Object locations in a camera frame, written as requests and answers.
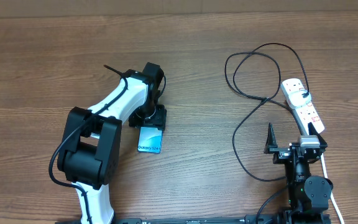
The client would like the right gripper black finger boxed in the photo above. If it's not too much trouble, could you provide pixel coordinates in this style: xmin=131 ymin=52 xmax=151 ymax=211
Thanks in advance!
xmin=308 ymin=123 xmax=328 ymax=149
xmin=264 ymin=123 xmax=278 ymax=154

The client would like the white power strip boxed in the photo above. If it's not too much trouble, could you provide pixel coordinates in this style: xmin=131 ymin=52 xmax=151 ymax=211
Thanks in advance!
xmin=293 ymin=102 xmax=325 ymax=135

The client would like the white power strip cord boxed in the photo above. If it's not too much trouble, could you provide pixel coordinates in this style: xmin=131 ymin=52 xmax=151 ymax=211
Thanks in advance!
xmin=320 ymin=154 xmax=345 ymax=224

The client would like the white charger adapter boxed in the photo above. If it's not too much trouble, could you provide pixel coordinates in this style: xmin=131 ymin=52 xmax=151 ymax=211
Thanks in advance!
xmin=281 ymin=78 xmax=311 ymax=109

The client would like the Samsung Galaxy smartphone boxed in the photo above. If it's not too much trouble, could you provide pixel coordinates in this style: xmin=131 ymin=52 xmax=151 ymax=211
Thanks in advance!
xmin=137 ymin=127 xmax=163 ymax=154

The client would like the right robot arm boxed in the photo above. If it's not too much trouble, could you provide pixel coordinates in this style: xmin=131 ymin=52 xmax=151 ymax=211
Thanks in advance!
xmin=264 ymin=123 xmax=333 ymax=223

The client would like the black USB charging cable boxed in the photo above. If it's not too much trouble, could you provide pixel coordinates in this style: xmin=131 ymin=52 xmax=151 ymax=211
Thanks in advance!
xmin=224 ymin=42 xmax=311 ymax=183

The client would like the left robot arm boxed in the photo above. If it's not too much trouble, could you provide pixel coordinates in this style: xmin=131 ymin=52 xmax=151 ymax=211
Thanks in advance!
xmin=48 ymin=63 xmax=167 ymax=223

